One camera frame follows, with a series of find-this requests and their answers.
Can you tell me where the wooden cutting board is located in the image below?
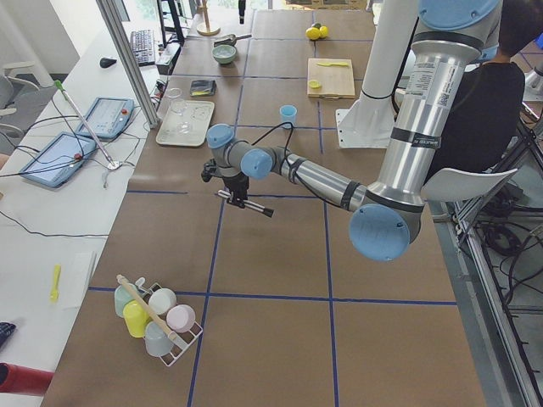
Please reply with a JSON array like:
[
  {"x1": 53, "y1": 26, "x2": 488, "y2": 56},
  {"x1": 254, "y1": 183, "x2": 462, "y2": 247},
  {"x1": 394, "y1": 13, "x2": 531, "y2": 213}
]
[{"x1": 306, "y1": 58, "x2": 356, "y2": 99}]

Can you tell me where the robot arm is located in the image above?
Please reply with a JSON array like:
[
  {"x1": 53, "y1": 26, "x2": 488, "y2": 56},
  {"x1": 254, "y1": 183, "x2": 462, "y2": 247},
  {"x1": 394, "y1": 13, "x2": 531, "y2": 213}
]
[{"x1": 202, "y1": 1, "x2": 502, "y2": 261}]

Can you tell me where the aluminium frame post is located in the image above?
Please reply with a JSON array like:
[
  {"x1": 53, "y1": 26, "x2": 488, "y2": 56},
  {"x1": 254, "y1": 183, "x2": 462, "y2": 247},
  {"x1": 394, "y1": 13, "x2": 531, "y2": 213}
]
[{"x1": 96, "y1": 0, "x2": 160, "y2": 129}]

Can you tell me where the yellow cup on rack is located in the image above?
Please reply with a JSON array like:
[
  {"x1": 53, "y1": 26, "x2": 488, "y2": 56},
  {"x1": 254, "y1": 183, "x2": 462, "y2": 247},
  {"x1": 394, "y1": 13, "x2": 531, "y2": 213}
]
[{"x1": 122, "y1": 300, "x2": 152, "y2": 338}]

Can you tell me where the white chair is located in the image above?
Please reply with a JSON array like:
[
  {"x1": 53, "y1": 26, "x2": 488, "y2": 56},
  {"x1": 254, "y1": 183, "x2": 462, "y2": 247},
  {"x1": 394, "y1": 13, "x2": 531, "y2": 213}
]
[{"x1": 421, "y1": 168, "x2": 518, "y2": 202}]

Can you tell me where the whole yellow lemon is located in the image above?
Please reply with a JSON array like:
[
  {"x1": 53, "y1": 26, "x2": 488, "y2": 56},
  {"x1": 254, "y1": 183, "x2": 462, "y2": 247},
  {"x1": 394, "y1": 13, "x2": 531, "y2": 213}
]
[{"x1": 305, "y1": 23, "x2": 328, "y2": 41}]

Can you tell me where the teach pendant far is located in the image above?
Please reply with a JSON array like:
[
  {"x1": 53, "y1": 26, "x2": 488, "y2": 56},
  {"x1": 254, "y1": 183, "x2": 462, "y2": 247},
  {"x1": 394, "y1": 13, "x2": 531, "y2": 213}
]
[{"x1": 85, "y1": 97, "x2": 135, "y2": 141}]

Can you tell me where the black keyboard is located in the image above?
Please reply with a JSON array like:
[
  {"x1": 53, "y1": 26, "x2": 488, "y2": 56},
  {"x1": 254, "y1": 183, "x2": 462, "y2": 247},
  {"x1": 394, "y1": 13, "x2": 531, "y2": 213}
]
[{"x1": 130, "y1": 29, "x2": 155, "y2": 66}]

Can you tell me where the teach pendant near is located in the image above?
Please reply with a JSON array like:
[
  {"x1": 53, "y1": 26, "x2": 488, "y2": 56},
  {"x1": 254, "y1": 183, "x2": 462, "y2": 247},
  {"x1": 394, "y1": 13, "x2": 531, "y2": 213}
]
[{"x1": 20, "y1": 132, "x2": 97, "y2": 188}]

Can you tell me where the pink cup on rack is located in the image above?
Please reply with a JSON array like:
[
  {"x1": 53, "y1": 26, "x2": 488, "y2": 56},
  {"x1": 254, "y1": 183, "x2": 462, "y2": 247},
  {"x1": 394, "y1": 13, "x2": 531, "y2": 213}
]
[{"x1": 166, "y1": 304, "x2": 196, "y2": 333}]

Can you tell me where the yellow plastic fork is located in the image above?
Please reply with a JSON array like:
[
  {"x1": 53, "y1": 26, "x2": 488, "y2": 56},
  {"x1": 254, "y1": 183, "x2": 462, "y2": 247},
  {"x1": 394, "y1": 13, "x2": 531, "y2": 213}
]
[{"x1": 49, "y1": 265, "x2": 61, "y2": 303}]

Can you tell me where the white bear tray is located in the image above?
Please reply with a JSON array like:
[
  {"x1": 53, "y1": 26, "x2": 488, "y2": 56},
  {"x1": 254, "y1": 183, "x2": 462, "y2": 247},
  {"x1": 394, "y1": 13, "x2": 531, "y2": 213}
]
[{"x1": 155, "y1": 99, "x2": 215, "y2": 148}]

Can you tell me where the wooden stick on rack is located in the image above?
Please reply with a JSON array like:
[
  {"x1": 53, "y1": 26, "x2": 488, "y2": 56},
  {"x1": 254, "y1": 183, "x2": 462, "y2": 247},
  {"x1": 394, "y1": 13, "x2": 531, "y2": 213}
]
[{"x1": 116, "y1": 274, "x2": 177, "y2": 342}]

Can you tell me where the metal rod green tip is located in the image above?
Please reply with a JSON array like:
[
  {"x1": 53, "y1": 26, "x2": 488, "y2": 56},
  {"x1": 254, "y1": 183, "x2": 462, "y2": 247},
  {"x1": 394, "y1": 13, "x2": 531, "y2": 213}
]
[{"x1": 53, "y1": 80, "x2": 120, "y2": 170}]

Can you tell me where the wooden mug tree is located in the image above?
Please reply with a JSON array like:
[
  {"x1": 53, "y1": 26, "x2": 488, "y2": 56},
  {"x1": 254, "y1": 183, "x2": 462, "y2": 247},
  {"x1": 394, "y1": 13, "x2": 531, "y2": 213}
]
[{"x1": 196, "y1": 0, "x2": 221, "y2": 36}]

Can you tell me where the grey cup on rack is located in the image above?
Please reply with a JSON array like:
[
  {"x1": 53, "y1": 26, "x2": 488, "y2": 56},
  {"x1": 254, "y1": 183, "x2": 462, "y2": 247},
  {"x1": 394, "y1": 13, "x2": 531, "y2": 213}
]
[{"x1": 144, "y1": 321, "x2": 173, "y2": 357}]

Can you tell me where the grey folded cloth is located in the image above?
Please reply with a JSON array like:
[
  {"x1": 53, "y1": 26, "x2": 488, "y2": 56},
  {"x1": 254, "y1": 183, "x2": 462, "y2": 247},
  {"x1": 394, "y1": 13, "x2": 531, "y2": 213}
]
[{"x1": 189, "y1": 80, "x2": 216, "y2": 97}]

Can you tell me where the person in black shirt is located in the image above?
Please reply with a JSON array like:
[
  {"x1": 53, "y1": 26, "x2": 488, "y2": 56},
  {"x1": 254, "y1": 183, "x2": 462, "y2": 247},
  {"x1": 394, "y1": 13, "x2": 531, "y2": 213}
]
[{"x1": 426, "y1": 1, "x2": 542, "y2": 179}]

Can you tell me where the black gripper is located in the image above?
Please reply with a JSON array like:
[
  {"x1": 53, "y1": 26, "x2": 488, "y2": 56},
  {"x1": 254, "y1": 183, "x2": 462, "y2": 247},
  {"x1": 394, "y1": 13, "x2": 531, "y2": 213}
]
[{"x1": 223, "y1": 173, "x2": 249, "y2": 209}]

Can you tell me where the green bowl of ice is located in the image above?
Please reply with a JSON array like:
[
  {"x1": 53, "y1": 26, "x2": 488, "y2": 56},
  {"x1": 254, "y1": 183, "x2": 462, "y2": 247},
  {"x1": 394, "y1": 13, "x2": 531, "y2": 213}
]
[{"x1": 212, "y1": 44, "x2": 238, "y2": 65}]

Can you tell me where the white cup on rack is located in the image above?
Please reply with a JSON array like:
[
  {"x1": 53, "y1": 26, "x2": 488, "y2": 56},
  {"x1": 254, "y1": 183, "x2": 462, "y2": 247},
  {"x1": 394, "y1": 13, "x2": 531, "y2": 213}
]
[{"x1": 148, "y1": 287, "x2": 176, "y2": 315}]

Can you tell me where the white cup rack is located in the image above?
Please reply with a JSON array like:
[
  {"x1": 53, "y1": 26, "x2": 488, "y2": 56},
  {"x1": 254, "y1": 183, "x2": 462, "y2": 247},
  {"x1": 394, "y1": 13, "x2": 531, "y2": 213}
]
[{"x1": 135, "y1": 277, "x2": 203, "y2": 366}]

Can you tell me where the teach pendant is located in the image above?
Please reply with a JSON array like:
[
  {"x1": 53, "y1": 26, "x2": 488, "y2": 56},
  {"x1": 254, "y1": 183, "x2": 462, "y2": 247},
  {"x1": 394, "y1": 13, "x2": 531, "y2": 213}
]
[
  {"x1": 85, "y1": 97, "x2": 135, "y2": 141},
  {"x1": 20, "y1": 132, "x2": 97, "y2": 188}
]

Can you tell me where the light blue cup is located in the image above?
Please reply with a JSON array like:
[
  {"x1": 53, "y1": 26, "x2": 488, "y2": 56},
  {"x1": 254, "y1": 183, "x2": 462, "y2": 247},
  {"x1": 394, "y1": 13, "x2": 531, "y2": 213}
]
[{"x1": 279, "y1": 104, "x2": 298, "y2": 129}]

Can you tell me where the steel muddler black tip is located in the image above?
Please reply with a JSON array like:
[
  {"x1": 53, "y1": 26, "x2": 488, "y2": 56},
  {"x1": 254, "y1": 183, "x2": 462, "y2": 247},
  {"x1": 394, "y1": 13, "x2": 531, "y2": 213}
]
[{"x1": 217, "y1": 190, "x2": 274, "y2": 218}]

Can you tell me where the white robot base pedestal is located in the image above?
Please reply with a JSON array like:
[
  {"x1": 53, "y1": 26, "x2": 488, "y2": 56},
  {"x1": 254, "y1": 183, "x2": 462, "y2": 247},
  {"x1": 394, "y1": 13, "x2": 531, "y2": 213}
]
[{"x1": 336, "y1": 0, "x2": 418, "y2": 148}]

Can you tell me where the black computer mouse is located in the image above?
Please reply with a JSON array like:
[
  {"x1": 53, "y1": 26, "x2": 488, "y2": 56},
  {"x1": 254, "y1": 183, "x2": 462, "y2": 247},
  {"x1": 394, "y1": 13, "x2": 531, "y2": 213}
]
[{"x1": 99, "y1": 58, "x2": 117, "y2": 69}]

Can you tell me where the grey office chair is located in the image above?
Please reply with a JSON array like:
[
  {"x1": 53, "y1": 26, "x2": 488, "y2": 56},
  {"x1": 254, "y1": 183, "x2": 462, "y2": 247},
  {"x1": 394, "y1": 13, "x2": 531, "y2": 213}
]
[{"x1": 1, "y1": 61, "x2": 57, "y2": 139}]

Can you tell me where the metal ice scoop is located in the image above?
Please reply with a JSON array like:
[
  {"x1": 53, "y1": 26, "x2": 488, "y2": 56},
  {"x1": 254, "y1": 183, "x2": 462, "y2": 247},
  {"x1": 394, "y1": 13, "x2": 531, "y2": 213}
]
[{"x1": 213, "y1": 34, "x2": 252, "y2": 47}]

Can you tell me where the clear wine glass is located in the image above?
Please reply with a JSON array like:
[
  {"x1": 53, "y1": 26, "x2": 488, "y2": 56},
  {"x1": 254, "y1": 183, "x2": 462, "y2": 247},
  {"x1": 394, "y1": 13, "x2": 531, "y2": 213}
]
[{"x1": 165, "y1": 87, "x2": 192, "y2": 134}]

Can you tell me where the green cup on rack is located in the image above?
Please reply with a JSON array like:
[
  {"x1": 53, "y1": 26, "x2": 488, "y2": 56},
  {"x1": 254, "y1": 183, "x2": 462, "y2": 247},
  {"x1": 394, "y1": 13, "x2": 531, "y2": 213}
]
[{"x1": 114, "y1": 285, "x2": 133, "y2": 318}]

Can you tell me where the lemon slice on board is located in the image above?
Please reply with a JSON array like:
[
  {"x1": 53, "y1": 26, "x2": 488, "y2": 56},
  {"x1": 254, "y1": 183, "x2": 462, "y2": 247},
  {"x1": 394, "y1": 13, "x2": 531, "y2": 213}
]
[{"x1": 308, "y1": 80, "x2": 322, "y2": 90}]

